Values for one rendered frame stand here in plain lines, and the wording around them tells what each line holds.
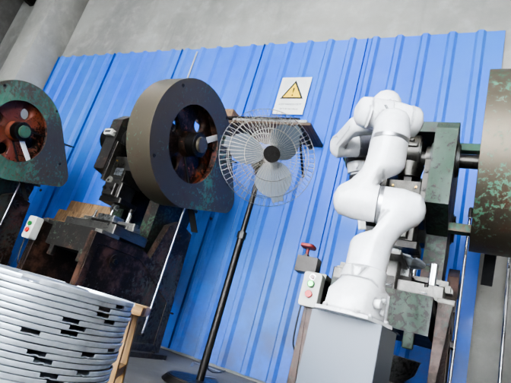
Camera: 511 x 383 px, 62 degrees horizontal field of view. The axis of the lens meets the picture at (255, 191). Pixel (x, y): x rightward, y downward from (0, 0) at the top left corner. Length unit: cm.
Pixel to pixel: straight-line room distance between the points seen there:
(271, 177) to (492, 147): 120
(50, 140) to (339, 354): 348
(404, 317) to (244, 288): 191
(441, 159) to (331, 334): 116
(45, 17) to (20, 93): 278
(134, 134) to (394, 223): 168
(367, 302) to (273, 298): 230
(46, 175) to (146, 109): 186
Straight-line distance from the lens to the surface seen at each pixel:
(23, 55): 641
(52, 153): 419
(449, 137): 210
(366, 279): 114
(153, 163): 245
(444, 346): 167
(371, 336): 109
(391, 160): 125
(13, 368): 71
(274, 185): 246
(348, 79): 397
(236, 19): 508
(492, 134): 180
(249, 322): 340
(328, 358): 112
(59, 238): 280
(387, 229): 119
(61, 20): 677
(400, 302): 176
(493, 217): 185
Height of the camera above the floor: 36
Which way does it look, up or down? 17 degrees up
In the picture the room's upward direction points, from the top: 16 degrees clockwise
